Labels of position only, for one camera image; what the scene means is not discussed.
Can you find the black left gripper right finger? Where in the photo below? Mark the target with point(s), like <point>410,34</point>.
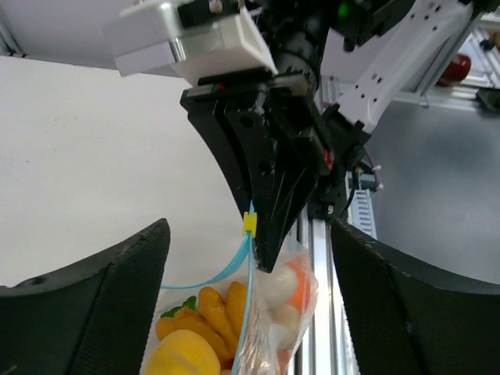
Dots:
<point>409,317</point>

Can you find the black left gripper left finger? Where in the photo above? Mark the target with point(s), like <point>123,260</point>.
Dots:
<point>91,317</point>

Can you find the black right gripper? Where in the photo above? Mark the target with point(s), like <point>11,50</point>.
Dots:
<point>232,121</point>

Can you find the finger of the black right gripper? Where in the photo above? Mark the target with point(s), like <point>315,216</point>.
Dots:
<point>285,162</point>

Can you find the yellow toy pepper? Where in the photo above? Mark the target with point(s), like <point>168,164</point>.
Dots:
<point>182,352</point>

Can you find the orange toy fruit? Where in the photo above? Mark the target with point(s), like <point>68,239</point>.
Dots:
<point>301,295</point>

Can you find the white toy mushroom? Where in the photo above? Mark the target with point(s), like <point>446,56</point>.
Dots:
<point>289,318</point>

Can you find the clear zip top bag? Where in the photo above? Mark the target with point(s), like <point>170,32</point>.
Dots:
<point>254,321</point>

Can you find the yellow toy ginger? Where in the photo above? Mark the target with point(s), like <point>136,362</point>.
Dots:
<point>216,318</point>

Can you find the white toy radish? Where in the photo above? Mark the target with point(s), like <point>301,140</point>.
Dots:
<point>275,288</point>

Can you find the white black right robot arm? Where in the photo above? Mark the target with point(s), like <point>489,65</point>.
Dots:
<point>417,29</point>

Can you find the red round background object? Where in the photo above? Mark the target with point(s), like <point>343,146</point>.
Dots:
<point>456,71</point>

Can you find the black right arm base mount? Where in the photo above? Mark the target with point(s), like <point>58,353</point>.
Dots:
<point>335,192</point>

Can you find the aluminium table edge rail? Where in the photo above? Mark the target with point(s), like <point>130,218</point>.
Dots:
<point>323,349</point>

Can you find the white slotted cable duct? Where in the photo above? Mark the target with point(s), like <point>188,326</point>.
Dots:
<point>361,214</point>

